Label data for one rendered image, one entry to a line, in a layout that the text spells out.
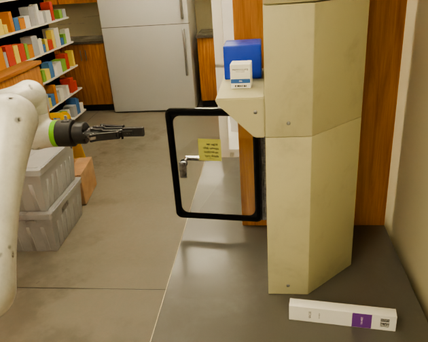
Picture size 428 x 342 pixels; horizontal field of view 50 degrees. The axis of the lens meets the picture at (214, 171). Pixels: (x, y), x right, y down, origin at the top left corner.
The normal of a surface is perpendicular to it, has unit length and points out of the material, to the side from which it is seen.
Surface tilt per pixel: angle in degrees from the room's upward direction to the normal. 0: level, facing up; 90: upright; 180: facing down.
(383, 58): 90
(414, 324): 0
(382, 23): 90
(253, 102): 90
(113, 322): 0
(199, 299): 0
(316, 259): 90
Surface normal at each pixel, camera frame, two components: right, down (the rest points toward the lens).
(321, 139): 0.63, 0.29
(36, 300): -0.07, -0.91
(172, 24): -0.10, 0.42
